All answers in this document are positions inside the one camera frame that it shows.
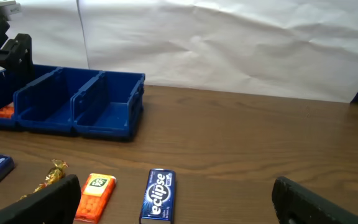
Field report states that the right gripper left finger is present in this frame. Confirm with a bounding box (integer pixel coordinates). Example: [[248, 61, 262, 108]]
[[0, 174, 83, 224]]

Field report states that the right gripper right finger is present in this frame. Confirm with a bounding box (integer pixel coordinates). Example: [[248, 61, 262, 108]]
[[271, 175, 358, 224]]

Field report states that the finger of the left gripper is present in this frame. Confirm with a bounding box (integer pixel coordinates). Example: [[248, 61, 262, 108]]
[[0, 33, 34, 83]]

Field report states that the gold candy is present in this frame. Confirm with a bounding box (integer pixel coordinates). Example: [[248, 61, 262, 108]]
[[19, 182, 48, 202], [44, 159, 70, 187]]

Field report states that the blue tray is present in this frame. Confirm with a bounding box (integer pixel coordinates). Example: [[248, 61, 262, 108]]
[[0, 63, 146, 141]]

